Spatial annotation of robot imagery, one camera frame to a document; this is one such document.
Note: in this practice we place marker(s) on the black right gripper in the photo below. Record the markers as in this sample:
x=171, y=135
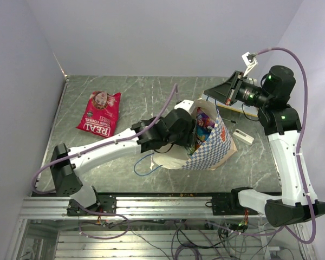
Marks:
x=223, y=92

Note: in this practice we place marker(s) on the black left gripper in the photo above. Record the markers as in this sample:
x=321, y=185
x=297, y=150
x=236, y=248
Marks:
x=188, y=138

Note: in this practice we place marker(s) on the blue checkered paper bag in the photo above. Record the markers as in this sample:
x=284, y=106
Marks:
x=211, y=154

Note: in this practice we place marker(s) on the red REAL chips bag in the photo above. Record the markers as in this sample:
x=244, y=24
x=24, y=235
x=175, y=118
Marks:
x=101, y=114

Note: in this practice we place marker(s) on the blue candy snack bag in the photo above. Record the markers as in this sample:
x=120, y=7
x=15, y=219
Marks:
x=199, y=138

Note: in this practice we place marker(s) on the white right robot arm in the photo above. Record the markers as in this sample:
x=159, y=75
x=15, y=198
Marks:
x=298, y=202

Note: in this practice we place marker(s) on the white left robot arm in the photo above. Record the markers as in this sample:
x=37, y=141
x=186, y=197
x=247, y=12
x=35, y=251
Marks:
x=69, y=164

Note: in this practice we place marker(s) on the purple candy snack bag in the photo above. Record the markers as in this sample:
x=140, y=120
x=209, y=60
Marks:
x=205, y=124

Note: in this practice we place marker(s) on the white small box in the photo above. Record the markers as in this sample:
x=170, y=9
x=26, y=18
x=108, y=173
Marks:
x=243, y=137

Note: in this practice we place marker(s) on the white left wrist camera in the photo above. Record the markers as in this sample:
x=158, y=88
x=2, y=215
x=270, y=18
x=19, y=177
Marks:
x=186, y=105

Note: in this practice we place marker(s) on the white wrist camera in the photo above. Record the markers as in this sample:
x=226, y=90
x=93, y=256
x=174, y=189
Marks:
x=186, y=105
x=250, y=62

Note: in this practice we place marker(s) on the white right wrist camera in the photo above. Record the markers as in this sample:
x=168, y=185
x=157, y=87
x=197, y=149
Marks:
x=250, y=62

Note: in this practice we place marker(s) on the aluminium frame rail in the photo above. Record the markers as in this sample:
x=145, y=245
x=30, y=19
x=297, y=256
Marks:
x=151, y=208

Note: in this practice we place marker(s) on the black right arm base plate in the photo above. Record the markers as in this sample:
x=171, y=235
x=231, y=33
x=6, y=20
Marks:
x=226, y=204

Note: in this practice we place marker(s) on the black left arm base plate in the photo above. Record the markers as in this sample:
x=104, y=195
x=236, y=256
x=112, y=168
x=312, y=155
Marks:
x=105, y=203

